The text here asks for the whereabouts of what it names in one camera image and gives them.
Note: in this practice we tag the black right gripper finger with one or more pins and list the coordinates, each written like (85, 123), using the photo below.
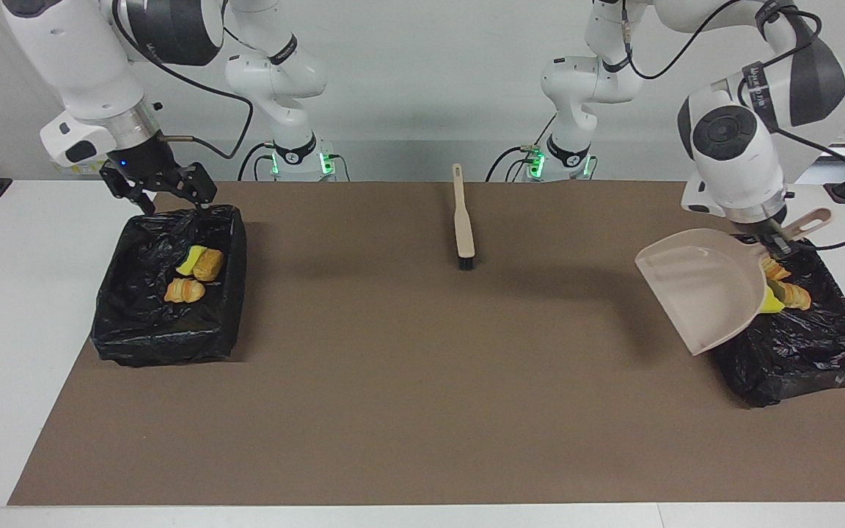
(201, 183)
(125, 187)

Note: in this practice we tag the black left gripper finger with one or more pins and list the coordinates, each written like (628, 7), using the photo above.
(782, 248)

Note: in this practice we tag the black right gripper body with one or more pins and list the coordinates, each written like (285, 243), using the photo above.
(147, 165)

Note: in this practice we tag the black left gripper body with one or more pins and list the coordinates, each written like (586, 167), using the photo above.
(773, 227)

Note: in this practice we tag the pale bread chunk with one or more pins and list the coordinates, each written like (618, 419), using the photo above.
(776, 271)

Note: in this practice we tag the striped orange croissant piece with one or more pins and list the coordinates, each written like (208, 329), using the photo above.
(796, 296)

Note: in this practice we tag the yellow sponge piece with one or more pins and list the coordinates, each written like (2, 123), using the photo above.
(769, 301)
(190, 260)

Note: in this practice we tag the brown bread roll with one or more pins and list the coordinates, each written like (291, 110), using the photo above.
(210, 265)

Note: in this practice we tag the beige plastic dustpan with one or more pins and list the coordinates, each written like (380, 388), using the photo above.
(701, 286)

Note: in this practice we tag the pale orange pastry piece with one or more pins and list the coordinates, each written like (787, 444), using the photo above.
(184, 290)

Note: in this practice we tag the beige hand brush black bristles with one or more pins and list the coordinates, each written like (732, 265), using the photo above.
(462, 235)

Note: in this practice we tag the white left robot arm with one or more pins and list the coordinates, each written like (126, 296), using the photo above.
(730, 161)

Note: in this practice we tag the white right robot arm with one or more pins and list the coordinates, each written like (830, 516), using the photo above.
(78, 59)

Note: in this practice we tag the black bag lined bin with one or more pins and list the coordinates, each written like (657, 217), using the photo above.
(136, 323)
(818, 352)

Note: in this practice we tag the brown table mat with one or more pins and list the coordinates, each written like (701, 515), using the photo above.
(393, 440)

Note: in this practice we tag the white wall socket box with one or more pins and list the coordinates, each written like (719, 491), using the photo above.
(81, 170)

